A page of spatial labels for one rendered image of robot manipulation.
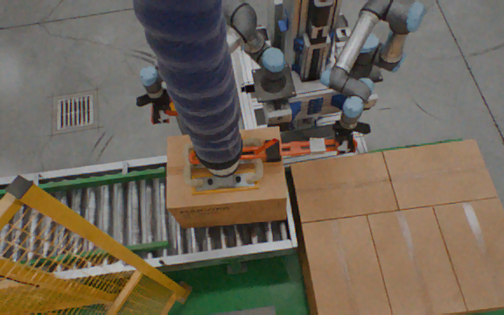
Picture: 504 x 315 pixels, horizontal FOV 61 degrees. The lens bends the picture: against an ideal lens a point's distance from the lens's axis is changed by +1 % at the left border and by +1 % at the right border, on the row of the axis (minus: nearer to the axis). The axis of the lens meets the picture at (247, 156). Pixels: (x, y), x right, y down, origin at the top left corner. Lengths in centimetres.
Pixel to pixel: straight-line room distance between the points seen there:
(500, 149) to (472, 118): 31
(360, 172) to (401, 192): 27
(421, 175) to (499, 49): 180
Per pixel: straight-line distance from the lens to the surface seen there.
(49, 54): 436
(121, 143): 360
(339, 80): 184
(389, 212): 271
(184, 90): 133
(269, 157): 199
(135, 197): 276
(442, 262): 272
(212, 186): 209
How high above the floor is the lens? 304
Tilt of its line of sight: 65 degrees down
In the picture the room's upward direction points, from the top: 6 degrees counter-clockwise
